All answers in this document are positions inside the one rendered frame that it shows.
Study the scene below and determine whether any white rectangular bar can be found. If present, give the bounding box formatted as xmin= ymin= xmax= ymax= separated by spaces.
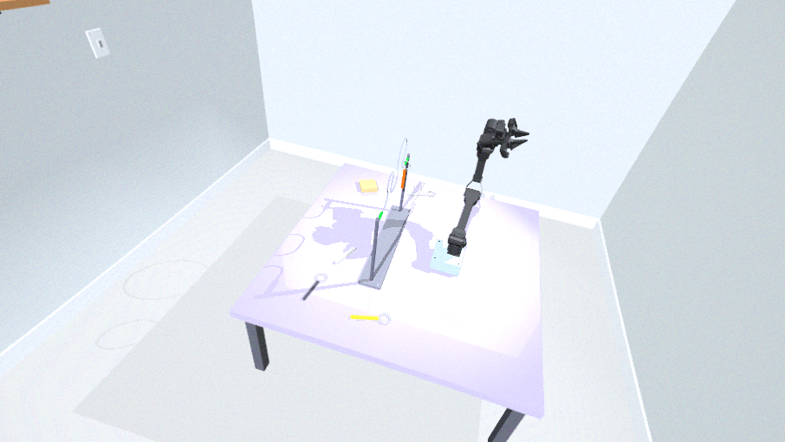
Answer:
xmin=335 ymin=247 xmax=355 ymax=264

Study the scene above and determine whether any dark grey flat bar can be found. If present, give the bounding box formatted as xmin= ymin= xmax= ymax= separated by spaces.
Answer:
xmin=302 ymin=273 xmax=327 ymax=300

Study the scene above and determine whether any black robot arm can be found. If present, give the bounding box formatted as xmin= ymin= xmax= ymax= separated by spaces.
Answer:
xmin=447 ymin=118 xmax=507 ymax=257

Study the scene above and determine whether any yellow handle with white loop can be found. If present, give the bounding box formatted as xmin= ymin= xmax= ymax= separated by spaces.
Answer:
xmin=351 ymin=313 xmax=390 ymax=324

